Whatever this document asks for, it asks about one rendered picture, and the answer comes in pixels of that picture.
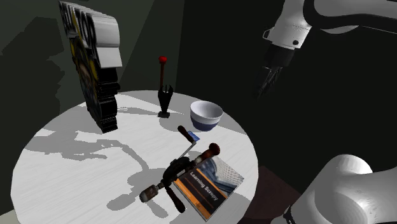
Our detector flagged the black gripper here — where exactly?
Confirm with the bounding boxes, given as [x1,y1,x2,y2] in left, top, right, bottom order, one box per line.
[256,43,295,97]

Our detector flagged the white bowl with blue base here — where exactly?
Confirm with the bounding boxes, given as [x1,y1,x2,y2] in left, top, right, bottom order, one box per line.
[190,100,224,132]

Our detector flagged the black stand with red-knobbed stick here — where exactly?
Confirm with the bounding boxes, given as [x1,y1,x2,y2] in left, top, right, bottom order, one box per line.
[157,55,174,119]

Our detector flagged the dark robot stand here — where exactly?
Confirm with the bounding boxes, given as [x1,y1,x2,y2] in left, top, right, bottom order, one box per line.
[240,165,302,224]

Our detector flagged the book with orange stripes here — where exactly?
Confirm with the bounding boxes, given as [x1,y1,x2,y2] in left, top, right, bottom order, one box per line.
[172,155,245,222]

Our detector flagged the rusty hand drill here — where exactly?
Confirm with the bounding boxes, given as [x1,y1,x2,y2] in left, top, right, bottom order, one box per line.
[139,125,221,214]

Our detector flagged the white and black letter sign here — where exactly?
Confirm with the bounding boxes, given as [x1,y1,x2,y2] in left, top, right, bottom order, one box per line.
[57,0,123,134]

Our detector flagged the round white table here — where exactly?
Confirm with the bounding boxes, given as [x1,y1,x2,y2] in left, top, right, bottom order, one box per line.
[10,90,260,224]

